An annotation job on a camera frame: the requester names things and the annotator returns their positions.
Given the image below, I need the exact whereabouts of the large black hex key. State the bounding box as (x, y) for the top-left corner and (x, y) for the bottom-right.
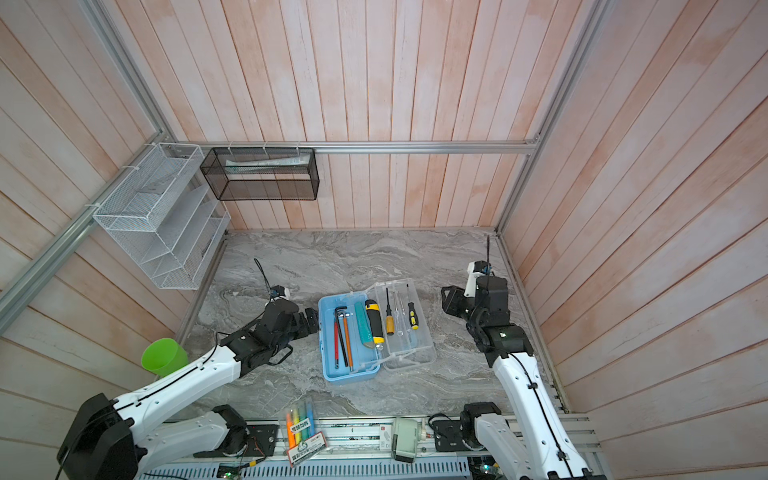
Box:
(334, 306), (350, 367)

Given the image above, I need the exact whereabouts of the white green electronic box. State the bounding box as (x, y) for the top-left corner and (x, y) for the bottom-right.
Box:
(392, 417), (420, 463)

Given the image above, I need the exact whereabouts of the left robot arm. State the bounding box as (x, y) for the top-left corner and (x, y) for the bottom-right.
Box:
(57, 297), (319, 479)

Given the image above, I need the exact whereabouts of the teal handled screwdriver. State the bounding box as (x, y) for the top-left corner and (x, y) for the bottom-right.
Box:
(355, 302), (375, 349)

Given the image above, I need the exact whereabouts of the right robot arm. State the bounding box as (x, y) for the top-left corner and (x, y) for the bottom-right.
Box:
(441, 274), (599, 479)

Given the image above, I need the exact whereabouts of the black short screwdriver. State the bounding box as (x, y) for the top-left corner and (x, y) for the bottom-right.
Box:
(406, 284), (419, 330)

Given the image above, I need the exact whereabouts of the black wire mesh basket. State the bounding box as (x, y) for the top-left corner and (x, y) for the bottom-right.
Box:
(201, 146), (320, 201)

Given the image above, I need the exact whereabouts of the red pencil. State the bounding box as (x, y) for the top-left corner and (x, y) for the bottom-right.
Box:
(333, 318), (340, 369)

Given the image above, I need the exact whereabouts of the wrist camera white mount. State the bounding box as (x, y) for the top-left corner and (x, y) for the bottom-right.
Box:
(269, 285), (291, 301)
(464, 260), (491, 298)

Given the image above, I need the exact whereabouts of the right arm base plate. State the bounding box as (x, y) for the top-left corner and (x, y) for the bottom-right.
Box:
(428, 416), (474, 452)

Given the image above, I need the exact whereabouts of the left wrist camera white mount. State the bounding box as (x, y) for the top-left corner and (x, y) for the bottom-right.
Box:
(269, 285), (291, 301)

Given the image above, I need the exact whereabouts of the yellow black utility knife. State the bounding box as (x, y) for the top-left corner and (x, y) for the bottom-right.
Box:
(365, 299), (385, 348)

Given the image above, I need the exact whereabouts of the white wire mesh shelf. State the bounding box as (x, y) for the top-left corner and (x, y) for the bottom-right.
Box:
(94, 143), (231, 290)

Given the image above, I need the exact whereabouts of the green plastic cup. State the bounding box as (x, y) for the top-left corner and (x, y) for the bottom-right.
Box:
(141, 338), (189, 377)

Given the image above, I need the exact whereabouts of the orange pencil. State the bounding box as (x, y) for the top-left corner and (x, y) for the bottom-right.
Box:
(343, 312), (354, 372)

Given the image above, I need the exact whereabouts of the blue plastic tool box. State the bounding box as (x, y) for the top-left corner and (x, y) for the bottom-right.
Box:
(318, 279), (437, 385)

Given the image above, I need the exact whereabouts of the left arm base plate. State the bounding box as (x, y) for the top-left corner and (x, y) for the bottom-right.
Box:
(193, 423), (280, 458)

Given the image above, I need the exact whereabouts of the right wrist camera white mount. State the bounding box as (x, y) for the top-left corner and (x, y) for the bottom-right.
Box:
(464, 260), (491, 298)

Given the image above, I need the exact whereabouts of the highlighter marker pack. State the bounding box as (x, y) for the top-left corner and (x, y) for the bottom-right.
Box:
(285, 397), (328, 467)

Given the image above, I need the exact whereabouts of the aluminium front rail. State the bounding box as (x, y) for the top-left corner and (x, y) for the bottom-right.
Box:
(103, 412), (602, 466)

